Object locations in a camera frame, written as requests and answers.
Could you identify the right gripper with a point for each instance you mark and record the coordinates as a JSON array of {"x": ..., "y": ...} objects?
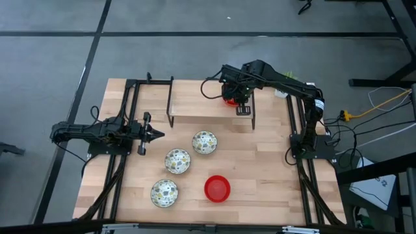
[{"x": 239, "y": 86}]

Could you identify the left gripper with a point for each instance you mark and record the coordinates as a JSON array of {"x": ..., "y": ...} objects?
[{"x": 144, "y": 136}]

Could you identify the red plastic mini bowl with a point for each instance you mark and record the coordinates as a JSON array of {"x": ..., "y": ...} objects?
[
  {"x": 217, "y": 188},
  {"x": 230, "y": 103}
]

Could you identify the yellow patterned mini bowl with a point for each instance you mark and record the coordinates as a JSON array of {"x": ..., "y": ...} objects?
[
  {"x": 204, "y": 142},
  {"x": 177, "y": 161},
  {"x": 164, "y": 193}
]

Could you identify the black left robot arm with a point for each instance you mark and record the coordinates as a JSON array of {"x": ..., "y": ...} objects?
[{"x": 81, "y": 130}]

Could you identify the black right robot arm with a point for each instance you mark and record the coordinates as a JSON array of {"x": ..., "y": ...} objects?
[{"x": 292, "y": 87}]

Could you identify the wooden shelf with black legs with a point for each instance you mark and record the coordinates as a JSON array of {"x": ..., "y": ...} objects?
[{"x": 201, "y": 100}]

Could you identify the green plant in white pot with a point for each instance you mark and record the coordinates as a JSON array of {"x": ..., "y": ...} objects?
[{"x": 281, "y": 93}]

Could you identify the black floor stand legs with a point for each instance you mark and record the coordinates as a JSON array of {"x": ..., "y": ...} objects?
[{"x": 373, "y": 81}]

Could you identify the white printed board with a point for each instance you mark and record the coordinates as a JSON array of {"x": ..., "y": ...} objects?
[{"x": 370, "y": 185}]

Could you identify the black aluminium frame rail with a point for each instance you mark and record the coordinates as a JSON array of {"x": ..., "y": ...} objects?
[
  {"x": 291, "y": 113},
  {"x": 152, "y": 81}
]

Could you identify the black front frame bar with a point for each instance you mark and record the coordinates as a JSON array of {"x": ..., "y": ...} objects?
[{"x": 178, "y": 227}]

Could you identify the silver corner bracket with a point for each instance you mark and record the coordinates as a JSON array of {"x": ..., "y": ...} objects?
[
  {"x": 300, "y": 230},
  {"x": 115, "y": 227}
]

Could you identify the black side frame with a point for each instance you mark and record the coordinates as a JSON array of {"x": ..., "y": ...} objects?
[{"x": 373, "y": 170}]

